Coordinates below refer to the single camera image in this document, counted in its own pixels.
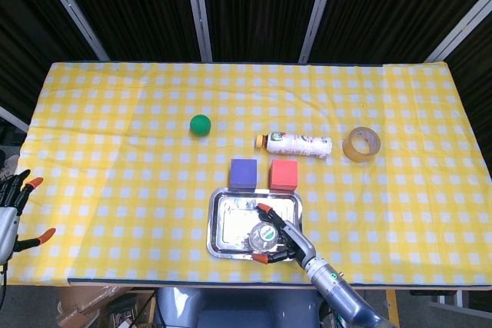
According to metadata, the white aluminium frame post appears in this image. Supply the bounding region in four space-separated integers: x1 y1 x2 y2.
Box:
298 0 341 63
182 0 214 63
424 0 492 63
0 106 30 134
32 0 111 62

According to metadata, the yellow white checkered tablecloth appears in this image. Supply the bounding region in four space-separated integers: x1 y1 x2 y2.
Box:
7 61 492 287

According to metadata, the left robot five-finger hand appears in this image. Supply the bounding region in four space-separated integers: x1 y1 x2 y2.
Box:
0 169 57 264

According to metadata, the red foam cube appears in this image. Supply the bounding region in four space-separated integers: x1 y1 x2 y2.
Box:
268 159 299 194

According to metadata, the brown cardboard box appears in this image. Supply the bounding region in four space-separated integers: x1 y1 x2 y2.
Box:
56 285 155 328

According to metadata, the transparent plastic bottle green cap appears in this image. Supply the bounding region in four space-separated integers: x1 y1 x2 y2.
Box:
248 222 280 253

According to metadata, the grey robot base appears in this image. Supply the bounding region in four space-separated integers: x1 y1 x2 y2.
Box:
155 287 327 328

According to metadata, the black pleated curtain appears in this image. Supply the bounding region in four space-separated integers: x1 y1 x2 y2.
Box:
0 0 492 175

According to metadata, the green ball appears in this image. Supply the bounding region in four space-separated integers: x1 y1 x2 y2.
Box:
189 114 212 137

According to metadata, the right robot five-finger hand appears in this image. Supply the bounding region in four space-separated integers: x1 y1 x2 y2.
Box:
251 202 318 270

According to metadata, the thin black cable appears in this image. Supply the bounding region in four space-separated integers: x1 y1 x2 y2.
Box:
0 260 11 312

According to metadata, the clear packing tape roll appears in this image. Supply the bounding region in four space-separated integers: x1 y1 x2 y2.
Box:
342 126 381 163

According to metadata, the shiny metal tray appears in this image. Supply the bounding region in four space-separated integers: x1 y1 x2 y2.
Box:
207 187 304 262

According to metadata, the white drink bottle orange cap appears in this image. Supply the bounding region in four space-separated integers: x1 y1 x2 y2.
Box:
254 131 333 159

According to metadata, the purple foam cube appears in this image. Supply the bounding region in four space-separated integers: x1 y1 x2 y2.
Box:
229 158 258 192

